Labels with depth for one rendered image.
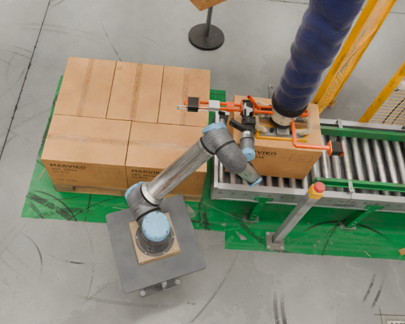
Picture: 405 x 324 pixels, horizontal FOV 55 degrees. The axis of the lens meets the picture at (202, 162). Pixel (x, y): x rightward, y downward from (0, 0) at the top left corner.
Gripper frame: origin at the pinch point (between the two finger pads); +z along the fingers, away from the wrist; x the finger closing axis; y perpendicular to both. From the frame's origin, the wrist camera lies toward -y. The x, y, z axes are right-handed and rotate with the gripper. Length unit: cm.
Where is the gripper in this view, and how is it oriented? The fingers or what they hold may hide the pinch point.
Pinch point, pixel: (243, 108)
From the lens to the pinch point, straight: 256.8
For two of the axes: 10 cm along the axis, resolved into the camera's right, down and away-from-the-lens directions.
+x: 0.8, -4.8, -8.7
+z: 0.4, -8.7, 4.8
